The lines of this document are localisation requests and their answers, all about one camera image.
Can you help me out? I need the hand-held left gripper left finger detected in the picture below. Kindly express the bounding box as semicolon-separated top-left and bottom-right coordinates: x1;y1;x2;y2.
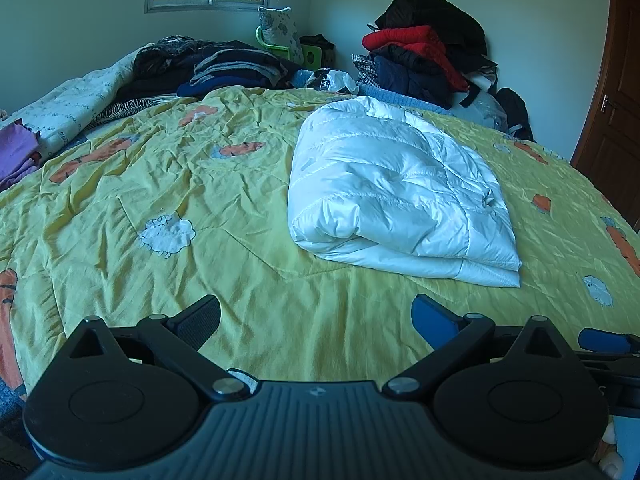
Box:
65;294;251;402

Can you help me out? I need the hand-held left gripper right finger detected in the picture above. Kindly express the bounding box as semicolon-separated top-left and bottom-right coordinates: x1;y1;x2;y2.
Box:
382;291;578;402

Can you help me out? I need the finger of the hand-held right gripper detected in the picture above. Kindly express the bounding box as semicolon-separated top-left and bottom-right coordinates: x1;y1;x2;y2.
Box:
579;326;636;356

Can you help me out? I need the white puffer jacket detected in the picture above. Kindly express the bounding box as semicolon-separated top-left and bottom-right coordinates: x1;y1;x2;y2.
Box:
287;95;523;288

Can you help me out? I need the dark clothes pile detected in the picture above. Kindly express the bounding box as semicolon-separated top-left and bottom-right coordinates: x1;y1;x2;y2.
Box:
117;35;206;98

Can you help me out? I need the yellow printed blanket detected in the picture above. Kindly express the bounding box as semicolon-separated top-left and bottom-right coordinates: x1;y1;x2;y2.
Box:
0;85;640;401

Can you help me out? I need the brown wooden door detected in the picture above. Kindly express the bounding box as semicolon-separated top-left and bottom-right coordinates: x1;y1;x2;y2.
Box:
570;0;640;233

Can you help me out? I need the light blue printed bag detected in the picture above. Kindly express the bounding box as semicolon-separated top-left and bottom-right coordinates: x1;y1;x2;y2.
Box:
447;90;511;133

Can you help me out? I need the light blue knitted cloth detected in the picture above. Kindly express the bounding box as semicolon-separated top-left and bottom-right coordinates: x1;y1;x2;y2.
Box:
357;82;451;113

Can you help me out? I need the black backpack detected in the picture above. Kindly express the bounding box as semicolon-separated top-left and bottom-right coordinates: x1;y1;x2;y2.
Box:
492;87;536;142

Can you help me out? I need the zebra striped cloth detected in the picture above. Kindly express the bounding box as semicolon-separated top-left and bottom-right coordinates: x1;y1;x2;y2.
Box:
90;96;178;125

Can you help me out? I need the navy puffer jacket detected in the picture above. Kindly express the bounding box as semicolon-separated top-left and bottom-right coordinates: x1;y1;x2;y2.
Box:
372;55;456;108

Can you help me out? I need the purple cloth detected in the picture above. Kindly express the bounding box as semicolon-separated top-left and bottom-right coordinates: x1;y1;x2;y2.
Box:
0;119;43;191

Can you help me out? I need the white patterned quilt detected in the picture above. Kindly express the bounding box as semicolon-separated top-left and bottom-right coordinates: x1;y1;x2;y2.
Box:
0;45;156;158

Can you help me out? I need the houndstooth garment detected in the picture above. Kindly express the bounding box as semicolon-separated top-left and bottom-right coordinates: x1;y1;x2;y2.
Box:
350;52;381;88

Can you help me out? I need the stack of striped dark sweaters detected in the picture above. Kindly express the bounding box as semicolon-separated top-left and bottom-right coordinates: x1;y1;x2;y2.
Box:
177;40;301;98

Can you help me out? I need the crumpled plastic bag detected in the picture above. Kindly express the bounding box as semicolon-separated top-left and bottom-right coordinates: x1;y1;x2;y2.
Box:
292;67;358;95

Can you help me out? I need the small black garment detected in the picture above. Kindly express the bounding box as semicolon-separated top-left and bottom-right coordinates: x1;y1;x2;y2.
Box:
300;34;335;52

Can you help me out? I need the black jacket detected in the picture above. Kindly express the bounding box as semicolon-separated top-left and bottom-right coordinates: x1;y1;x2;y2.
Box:
375;0;498;73

